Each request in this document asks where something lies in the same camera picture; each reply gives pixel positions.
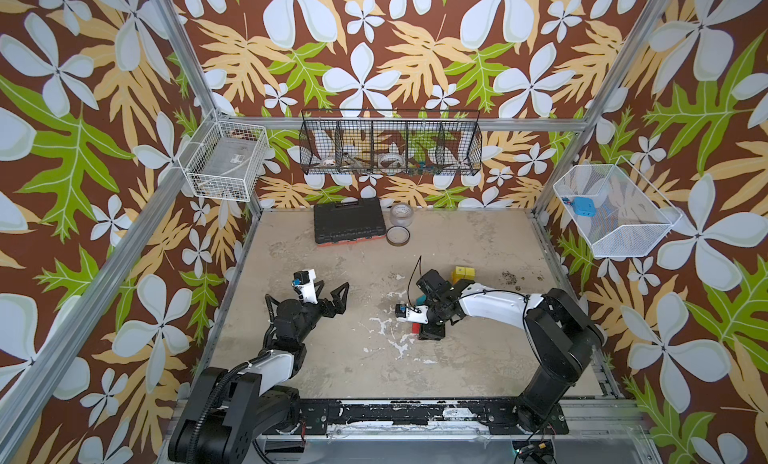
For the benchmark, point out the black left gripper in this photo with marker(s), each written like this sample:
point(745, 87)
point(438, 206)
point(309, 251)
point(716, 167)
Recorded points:
point(337, 306)

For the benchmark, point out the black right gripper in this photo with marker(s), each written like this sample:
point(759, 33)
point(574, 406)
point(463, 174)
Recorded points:
point(429, 308)

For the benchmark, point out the yellow green cube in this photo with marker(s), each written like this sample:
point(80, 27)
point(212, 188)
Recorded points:
point(458, 274)

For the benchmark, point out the small yellow block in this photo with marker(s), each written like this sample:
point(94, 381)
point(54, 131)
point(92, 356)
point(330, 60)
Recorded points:
point(469, 274)

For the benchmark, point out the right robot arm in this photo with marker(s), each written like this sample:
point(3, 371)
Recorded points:
point(561, 335)

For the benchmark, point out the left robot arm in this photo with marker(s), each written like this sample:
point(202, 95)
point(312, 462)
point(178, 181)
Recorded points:
point(228, 408)

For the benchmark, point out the black red tool case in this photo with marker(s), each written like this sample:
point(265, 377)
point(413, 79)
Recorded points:
point(337, 223)

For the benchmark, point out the brown tape roll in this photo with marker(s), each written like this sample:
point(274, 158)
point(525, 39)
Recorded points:
point(398, 236)

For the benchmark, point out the clear tape roll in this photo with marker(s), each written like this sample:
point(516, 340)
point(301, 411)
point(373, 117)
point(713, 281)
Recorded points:
point(401, 214)

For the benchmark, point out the white tape roll in basket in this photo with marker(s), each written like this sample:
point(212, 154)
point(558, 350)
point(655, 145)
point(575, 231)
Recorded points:
point(390, 161)

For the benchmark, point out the blue object in basket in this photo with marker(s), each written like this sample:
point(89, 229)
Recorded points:
point(580, 206)

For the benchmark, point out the white mesh basket right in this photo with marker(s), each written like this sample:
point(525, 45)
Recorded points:
point(633, 216)

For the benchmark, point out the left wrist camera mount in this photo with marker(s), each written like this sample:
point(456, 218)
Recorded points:
point(304, 286)

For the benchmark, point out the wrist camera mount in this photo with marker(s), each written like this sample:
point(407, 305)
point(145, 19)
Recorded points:
point(417, 315)
point(304, 286)

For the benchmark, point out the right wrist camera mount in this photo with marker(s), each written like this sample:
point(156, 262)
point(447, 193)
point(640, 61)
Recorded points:
point(417, 315)

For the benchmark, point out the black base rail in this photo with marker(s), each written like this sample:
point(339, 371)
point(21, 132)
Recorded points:
point(500, 416)

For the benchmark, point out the black wire wall basket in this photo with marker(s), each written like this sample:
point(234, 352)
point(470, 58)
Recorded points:
point(432, 142)

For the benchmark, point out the white wire basket left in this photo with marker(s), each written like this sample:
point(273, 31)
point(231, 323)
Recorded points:
point(223, 159)

